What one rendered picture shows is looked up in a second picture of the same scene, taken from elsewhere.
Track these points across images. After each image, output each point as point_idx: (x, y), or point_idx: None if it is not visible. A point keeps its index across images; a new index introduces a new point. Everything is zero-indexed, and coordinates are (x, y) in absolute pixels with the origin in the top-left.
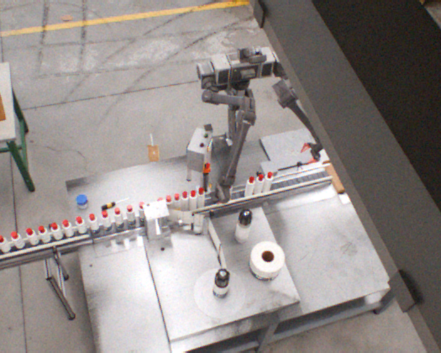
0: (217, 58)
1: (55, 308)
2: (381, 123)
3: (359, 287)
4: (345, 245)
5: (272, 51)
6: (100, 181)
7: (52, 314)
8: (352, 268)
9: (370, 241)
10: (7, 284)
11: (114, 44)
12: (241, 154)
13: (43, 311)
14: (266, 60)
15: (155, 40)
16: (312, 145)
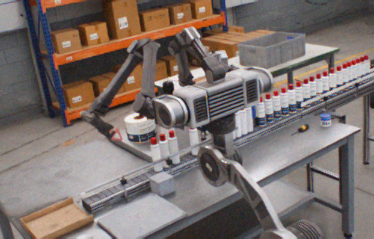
0: (246, 72)
1: (329, 194)
2: None
3: (55, 159)
4: (66, 174)
5: (182, 103)
6: (330, 137)
7: (326, 191)
8: (61, 165)
9: (40, 183)
10: None
11: None
12: (203, 196)
13: (335, 190)
14: (173, 38)
15: None
16: (108, 125)
